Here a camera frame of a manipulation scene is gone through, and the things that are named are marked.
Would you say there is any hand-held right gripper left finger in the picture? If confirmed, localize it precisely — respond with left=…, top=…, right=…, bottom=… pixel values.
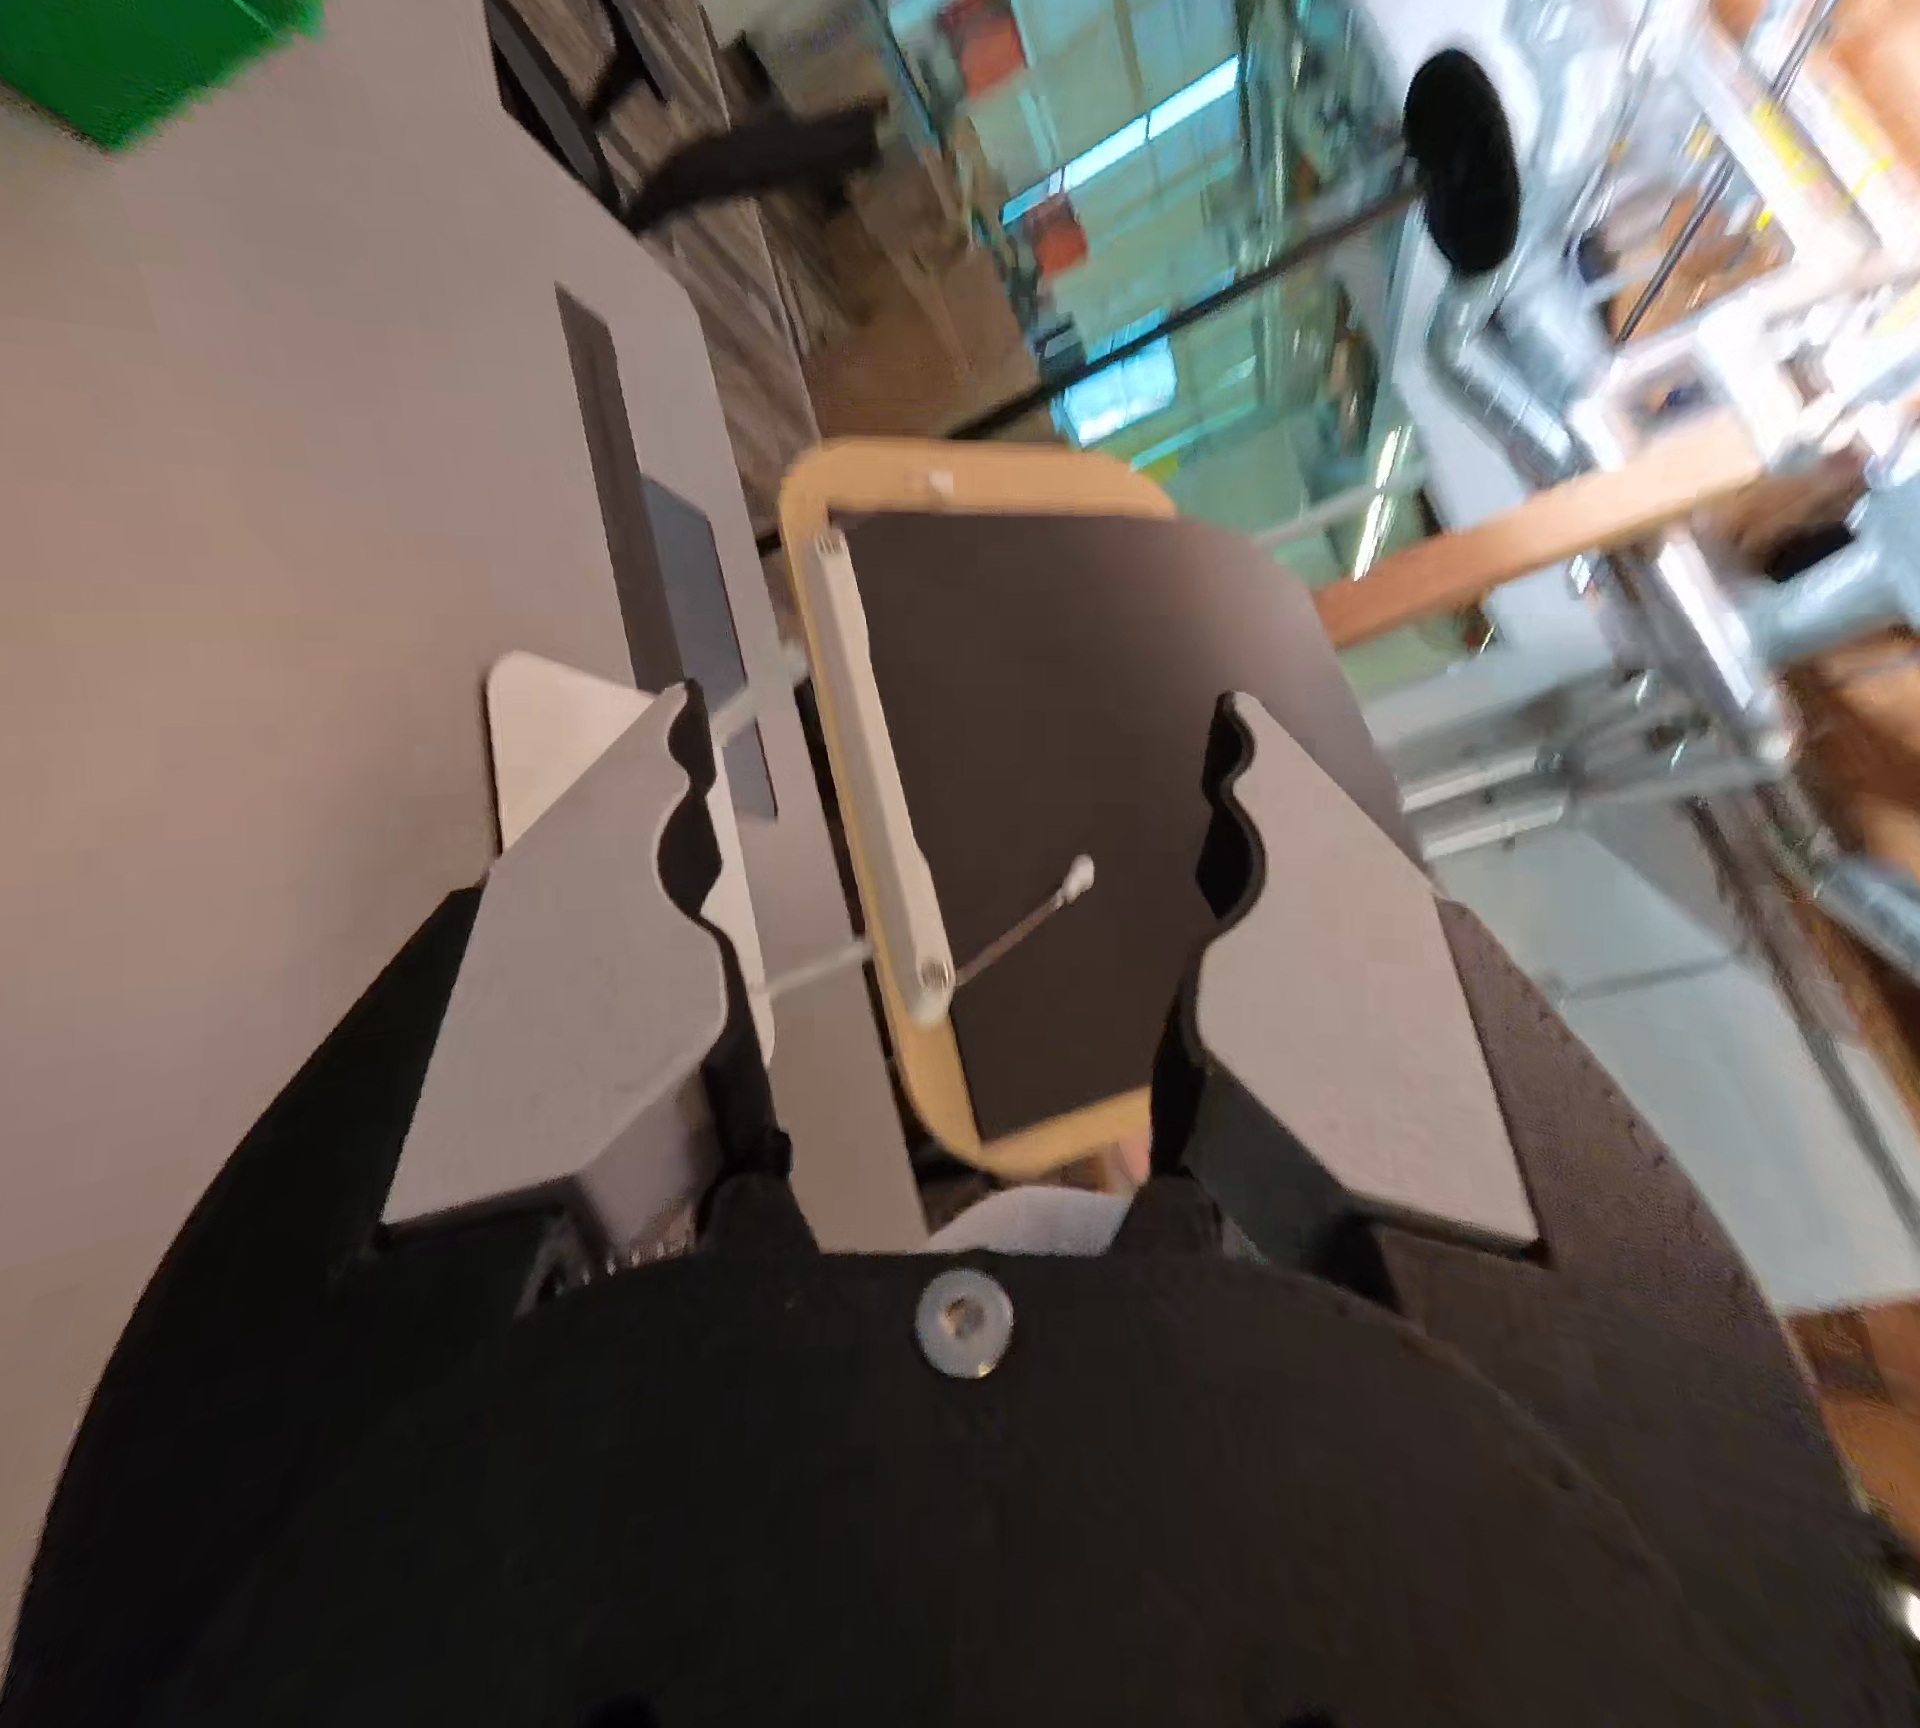
left=383, top=682, right=792, bottom=1275

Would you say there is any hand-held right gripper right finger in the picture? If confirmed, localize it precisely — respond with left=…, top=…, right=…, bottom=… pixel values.
left=1152, top=689, right=1545, bottom=1271

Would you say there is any person's right hand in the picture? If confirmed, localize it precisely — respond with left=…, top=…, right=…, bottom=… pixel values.
left=930, top=1187, right=1134, bottom=1257

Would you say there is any shiny silver pipe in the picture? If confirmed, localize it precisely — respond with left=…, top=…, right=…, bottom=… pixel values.
left=1382, top=661, right=1790, bottom=861

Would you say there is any wooden ceiling beam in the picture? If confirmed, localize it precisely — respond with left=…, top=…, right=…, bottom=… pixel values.
left=1316, top=422, right=1772, bottom=651

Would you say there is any cardboard box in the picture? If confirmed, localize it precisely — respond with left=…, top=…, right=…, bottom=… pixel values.
left=818, top=243, right=1041, bottom=439

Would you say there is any black office chair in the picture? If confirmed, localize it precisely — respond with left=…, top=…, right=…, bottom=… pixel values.
left=481, top=0, right=887, bottom=232

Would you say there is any black pole stand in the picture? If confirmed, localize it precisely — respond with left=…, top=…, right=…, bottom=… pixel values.
left=945, top=46, right=1525, bottom=439

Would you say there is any silver spiral duct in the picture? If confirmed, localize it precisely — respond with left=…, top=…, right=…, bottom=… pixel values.
left=1427, top=289, right=1595, bottom=488

